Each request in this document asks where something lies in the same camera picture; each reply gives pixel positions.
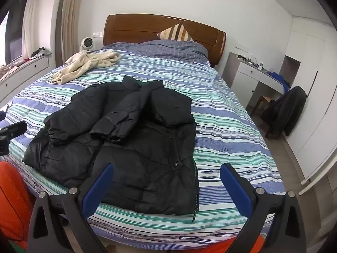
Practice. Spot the beige towel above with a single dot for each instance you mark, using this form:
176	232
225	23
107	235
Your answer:
84	63

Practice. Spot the dark cloth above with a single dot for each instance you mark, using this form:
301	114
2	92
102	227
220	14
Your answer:
39	52

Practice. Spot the wooden headboard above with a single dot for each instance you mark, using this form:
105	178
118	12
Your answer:
147	29

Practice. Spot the black puffer jacket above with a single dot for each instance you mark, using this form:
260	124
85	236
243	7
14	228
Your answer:
147	150

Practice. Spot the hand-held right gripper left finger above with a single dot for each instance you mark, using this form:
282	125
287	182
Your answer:
97	189

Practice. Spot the wooden chair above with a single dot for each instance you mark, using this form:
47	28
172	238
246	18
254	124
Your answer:
259	105

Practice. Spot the white round camera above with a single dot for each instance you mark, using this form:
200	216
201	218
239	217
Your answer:
87	44

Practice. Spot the white sheer curtain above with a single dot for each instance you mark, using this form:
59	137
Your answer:
31	21

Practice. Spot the beige curtain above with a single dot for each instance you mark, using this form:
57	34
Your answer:
72	18

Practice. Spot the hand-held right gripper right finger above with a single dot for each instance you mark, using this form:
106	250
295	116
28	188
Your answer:
235	189

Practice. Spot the blue checked pillow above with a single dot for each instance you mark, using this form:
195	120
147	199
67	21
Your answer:
163	48

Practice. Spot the blue cloth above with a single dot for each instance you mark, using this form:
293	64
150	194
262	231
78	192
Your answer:
281	80

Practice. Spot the bed with striped sheet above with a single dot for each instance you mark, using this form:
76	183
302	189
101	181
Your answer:
223	126

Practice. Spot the brown striped pillow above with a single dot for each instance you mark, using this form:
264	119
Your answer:
176	33

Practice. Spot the cluster of small toiletries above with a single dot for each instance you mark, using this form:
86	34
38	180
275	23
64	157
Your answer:
248	60

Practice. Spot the black coat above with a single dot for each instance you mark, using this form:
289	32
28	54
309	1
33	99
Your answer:
287	110

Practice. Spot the white wall socket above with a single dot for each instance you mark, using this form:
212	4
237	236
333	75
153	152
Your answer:
98	34

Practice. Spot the white drawer cabinet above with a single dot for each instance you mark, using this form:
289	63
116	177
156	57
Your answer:
23	73

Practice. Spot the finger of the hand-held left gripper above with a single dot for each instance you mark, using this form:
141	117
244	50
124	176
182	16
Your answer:
14	129

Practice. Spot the white desk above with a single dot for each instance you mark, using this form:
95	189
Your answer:
247	76

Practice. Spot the orange pants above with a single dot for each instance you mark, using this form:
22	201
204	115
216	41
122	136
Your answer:
13	189

